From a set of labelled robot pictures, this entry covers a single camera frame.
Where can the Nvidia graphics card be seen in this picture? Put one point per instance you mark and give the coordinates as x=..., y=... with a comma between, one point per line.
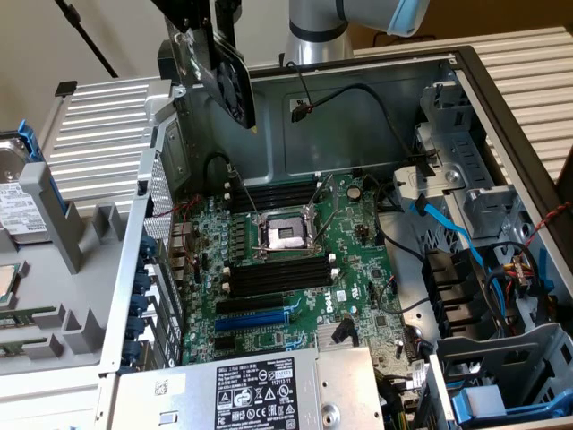
x=233, y=85

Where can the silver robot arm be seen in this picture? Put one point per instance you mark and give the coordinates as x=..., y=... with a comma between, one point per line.
x=313, y=36

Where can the black tripod stand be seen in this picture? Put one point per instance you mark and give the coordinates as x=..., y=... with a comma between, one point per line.
x=89, y=40

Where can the black table end cap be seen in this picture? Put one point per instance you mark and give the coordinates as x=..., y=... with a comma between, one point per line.
x=65, y=88

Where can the open PC case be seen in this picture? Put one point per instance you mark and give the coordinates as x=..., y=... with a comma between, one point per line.
x=349, y=134

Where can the black RAM slot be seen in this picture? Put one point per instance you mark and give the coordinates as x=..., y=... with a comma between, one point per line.
x=273, y=203
x=273, y=190
x=277, y=278
x=273, y=184
x=277, y=286
x=277, y=271
x=273, y=196
x=277, y=264

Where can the thin metal locking lever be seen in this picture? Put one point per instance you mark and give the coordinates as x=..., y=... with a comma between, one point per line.
x=244, y=190

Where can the blue disk caddy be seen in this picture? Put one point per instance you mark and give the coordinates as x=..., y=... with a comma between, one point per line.
x=29, y=139
x=479, y=401

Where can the metal socket cover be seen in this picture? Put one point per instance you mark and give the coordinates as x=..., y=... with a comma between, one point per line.
x=335, y=201

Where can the coin cell battery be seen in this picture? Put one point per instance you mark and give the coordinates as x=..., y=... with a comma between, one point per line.
x=355, y=192

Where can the CPU socket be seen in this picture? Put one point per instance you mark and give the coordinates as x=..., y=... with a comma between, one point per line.
x=284, y=233

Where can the blue slot clip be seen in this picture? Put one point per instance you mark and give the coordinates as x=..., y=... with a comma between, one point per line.
x=140, y=303
x=133, y=351
x=142, y=280
x=148, y=247
x=137, y=326

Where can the silver hard disk drive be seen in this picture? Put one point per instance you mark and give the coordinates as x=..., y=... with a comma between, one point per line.
x=18, y=201

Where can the metal disk bay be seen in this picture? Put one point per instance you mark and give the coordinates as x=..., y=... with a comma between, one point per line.
x=456, y=148

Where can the green motherboard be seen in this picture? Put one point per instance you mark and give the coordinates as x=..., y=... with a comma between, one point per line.
x=358, y=269

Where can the long black expansion slot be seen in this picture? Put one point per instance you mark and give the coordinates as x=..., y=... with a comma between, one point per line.
x=250, y=303

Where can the long blue expansion slot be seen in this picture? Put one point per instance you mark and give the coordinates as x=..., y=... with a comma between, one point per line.
x=250, y=321

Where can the short black expansion slot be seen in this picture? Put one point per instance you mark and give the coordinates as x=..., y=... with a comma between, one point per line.
x=224, y=343

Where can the grey parts rack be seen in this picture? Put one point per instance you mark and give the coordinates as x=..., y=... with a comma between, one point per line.
x=67, y=313

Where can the CPU chip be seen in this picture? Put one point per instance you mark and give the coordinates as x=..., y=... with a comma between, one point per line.
x=6, y=286

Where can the silver chipset heatsink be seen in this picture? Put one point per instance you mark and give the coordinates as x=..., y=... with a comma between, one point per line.
x=327, y=335

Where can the green RAM stick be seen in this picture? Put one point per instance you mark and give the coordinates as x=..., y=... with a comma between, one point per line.
x=18, y=347
x=22, y=317

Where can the silver power supply unit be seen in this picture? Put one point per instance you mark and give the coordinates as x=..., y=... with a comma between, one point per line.
x=224, y=394

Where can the grey disk bay cage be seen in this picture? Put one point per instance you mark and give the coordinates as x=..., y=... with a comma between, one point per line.
x=528, y=358

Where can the black intrusion switch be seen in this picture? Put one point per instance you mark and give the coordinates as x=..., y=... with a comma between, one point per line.
x=142, y=187

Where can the black plastic air duct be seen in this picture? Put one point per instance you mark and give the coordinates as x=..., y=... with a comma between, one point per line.
x=452, y=291

